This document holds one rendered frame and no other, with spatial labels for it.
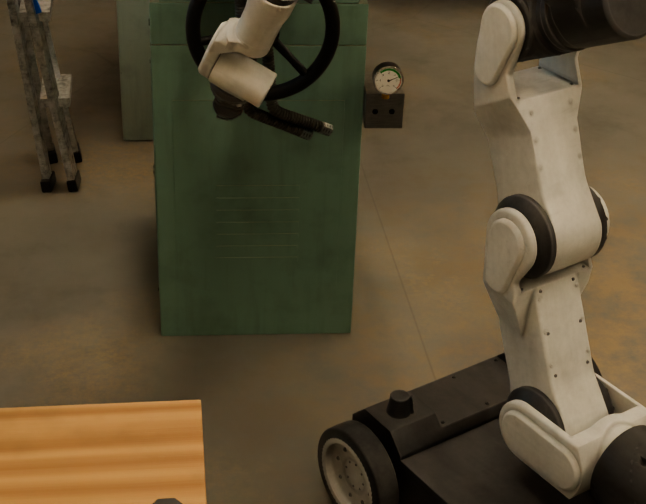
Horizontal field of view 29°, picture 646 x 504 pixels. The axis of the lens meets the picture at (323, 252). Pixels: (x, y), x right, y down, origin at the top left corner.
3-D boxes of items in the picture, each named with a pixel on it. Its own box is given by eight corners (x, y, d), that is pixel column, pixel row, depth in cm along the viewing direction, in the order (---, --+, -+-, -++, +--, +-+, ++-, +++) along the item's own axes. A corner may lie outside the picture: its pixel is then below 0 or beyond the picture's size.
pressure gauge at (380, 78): (371, 103, 256) (374, 66, 252) (369, 96, 260) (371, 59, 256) (402, 103, 257) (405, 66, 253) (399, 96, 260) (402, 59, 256)
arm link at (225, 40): (239, 106, 210) (265, 55, 200) (192, 78, 209) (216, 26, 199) (253, 82, 214) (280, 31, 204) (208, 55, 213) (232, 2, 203)
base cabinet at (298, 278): (158, 337, 288) (146, 45, 253) (165, 216, 338) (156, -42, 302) (352, 334, 292) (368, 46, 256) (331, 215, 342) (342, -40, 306)
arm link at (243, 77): (253, 118, 218) (255, 111, 206) (199, 87, 217) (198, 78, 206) (285, 62, 218) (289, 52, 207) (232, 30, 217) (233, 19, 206)
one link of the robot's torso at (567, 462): (654, 471, 220) (667, 411, 214) (571, 513, 210) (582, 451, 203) (571, 410, 235) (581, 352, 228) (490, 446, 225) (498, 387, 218)
